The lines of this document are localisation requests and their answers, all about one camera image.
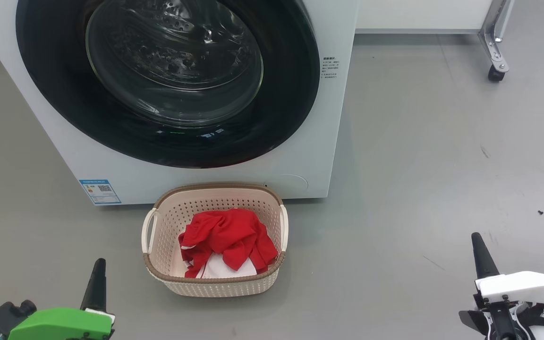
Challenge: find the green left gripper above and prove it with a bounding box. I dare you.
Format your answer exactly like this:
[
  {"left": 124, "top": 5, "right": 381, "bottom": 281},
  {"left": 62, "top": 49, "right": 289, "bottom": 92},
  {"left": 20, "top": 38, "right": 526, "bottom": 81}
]
[{"left": 8, "top": 258, "right": 116, "bottom": 340}]

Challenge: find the round filter cover panel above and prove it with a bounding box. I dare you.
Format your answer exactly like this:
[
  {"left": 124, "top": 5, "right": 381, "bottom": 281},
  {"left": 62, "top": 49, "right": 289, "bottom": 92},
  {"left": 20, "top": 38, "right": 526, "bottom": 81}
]
[{"left": 276, "top": 174, "right": 309, "bottom": 195}]

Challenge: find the white front-load washing machine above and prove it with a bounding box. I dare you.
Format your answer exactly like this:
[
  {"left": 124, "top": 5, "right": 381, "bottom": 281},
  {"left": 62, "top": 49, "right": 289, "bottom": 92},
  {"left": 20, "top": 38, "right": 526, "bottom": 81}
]
[{"left": 0, "top": 0, "right": 360, "bottom": 206}]

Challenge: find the metal cart leg with caster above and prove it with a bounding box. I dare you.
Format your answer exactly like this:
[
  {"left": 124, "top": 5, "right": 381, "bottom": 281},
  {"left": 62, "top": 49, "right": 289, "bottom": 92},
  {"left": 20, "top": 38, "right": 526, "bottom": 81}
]
[{"left": 478, "top": 0, "right": 515, "bottom": 82}]

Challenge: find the black round glass washer door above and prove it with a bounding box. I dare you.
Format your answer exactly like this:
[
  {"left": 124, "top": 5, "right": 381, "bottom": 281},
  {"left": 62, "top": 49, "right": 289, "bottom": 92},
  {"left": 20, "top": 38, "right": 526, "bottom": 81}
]
[{"left": 15, "top": 0, "right": 321, "bottom": 170}]

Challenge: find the white cabinet panel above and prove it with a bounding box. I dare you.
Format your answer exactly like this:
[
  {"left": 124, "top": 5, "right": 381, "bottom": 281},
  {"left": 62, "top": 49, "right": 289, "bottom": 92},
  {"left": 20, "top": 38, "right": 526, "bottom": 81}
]
[{"left": 355, "top": 0, "right": 495, "bottom": 34}]

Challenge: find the blue energy label sticker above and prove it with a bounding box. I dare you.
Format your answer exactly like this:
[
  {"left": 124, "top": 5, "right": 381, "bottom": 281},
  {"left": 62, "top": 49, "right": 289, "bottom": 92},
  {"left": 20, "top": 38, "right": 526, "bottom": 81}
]
[{"left": 79, "top": 178, "right": 122, "bottom": 205}]

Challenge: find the red and white garment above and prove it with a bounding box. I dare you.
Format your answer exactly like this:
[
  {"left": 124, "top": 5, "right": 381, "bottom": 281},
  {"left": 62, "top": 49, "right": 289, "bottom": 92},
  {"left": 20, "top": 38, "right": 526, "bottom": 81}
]
[{"left": 178, "top": 208, "right": 279, "bottom": 279}]

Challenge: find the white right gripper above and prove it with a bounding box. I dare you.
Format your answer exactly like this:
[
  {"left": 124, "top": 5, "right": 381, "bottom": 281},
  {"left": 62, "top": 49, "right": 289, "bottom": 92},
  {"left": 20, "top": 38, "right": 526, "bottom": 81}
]
[{"left": 459, "top": 232, "right": 544, "bottom": 340}]

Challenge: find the cream perforated laundry basket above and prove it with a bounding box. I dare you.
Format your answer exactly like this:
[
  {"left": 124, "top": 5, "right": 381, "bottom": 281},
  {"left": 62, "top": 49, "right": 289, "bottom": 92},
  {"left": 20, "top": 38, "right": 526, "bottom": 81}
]
[{"left": 141, "top": 183, "right": 289, "bottom": 298}]

